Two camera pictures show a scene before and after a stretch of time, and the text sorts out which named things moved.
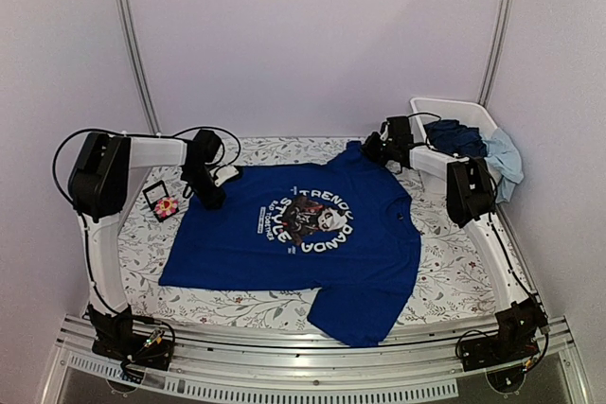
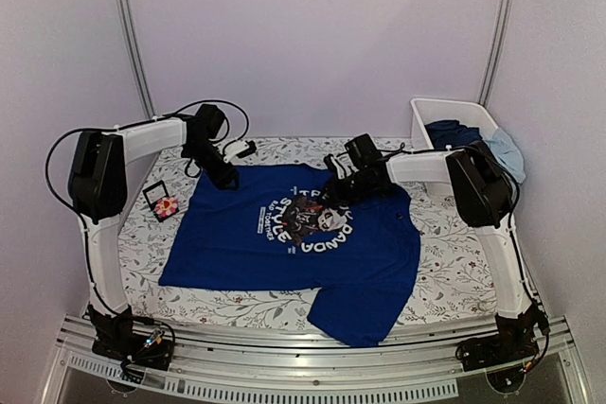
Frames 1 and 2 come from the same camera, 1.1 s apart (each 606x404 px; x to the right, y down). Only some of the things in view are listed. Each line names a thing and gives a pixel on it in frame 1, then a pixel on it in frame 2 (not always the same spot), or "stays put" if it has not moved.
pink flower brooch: x=166 y=207 stays put
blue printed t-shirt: x=343 y=231 stays put
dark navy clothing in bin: x=455 y=136 stays put
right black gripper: x=376 y=149 -> x=339 y=188
